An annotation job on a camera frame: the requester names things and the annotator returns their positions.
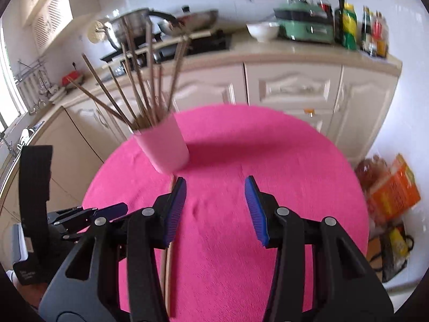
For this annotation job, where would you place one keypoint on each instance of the black glass stovetop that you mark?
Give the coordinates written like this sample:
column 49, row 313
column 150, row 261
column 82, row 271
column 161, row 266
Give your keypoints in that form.
column 207, row 43

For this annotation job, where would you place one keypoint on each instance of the dark sauce bottle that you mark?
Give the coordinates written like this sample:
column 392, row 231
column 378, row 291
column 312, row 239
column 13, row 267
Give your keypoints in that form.
column 367, row 30

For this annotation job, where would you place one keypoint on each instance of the clear plastic food bag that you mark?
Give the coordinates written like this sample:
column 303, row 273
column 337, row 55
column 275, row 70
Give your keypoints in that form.
column 370, row 172

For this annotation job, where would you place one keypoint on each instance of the black induction cooker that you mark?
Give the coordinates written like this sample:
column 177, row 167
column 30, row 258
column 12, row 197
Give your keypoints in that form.
column 114, row 55

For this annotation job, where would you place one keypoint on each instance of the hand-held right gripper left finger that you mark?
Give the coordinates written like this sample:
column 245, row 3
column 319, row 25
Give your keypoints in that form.
column 176, row 208

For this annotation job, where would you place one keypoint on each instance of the cream base cabinets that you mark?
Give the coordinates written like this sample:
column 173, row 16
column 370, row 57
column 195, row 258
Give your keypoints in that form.
column 291, row 84

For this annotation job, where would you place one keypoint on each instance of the black and yellow bag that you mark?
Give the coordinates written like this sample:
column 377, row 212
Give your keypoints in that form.
column 395, row 248

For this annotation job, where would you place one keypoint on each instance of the red label dark bottle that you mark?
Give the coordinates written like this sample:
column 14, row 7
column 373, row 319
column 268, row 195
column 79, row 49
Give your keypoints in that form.
column 324, row 6

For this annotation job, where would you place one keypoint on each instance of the pink cup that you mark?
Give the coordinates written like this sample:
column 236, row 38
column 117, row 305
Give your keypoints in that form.
column 164, row 147

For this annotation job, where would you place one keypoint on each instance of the orange snack bag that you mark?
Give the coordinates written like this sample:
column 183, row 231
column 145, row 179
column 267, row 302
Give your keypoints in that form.
column 392, row 191

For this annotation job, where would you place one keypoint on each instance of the cream lattice wall cabinet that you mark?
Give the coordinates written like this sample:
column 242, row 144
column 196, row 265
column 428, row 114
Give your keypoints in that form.
column 50, row 16

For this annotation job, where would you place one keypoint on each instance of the red container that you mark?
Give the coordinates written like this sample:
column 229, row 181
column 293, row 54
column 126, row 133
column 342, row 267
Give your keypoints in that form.
column 72, row 77

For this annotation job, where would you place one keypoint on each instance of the black gas stove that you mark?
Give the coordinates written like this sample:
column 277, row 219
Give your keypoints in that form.
column 197, row 34

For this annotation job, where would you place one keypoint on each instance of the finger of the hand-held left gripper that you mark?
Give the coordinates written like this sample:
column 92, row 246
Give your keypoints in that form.
column 110, row 210

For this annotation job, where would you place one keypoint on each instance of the red label sauce bottle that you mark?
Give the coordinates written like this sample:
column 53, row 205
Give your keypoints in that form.
column 380, row 37

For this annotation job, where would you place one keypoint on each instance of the stainless sink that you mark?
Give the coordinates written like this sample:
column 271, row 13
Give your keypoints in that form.
column 28, row 132

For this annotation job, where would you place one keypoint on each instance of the pink table cloth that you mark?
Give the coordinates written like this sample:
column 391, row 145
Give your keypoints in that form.
column 234, row 141

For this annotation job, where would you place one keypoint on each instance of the white bowl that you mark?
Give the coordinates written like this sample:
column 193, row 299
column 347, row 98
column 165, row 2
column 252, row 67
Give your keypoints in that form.
column 263, row 32

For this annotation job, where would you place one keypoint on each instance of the bundle of wooden chopsticks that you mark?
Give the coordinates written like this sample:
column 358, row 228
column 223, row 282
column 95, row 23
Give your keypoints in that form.
column 144, row 120

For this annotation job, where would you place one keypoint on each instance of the small orange drawer tag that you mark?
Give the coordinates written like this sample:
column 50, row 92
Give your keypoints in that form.
column 309, row 111

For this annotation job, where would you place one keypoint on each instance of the round wooden lid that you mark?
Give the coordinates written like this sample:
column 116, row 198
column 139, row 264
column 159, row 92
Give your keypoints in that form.
column 95, row 35

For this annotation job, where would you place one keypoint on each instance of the yellow oil bottle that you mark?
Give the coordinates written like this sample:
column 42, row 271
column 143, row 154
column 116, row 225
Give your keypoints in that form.
column 350, row 26

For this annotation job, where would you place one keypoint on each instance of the stack of white plates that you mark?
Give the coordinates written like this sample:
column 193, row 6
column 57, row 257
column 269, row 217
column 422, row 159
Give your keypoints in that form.
column 57, row 94

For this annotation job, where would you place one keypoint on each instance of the steel wok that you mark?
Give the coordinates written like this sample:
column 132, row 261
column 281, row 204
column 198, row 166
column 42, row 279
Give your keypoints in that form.
column 201, row 20

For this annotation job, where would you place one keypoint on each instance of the green kitchen appliance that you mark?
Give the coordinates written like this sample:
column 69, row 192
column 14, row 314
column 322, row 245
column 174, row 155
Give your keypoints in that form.
column 301, row 23

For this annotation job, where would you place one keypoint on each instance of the dark green oil bottle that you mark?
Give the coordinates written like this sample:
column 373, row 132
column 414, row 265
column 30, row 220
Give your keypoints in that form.
column 339, row 20

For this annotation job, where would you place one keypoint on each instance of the stainless steel pot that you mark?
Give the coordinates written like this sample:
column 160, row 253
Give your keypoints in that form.
column 134, row 23

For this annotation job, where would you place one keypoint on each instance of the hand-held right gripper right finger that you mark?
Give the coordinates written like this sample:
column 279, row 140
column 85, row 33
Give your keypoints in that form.
column 254, row 208

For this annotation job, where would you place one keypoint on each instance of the light wooden chopstick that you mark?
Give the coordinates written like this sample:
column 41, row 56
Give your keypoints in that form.
column 171, row 275

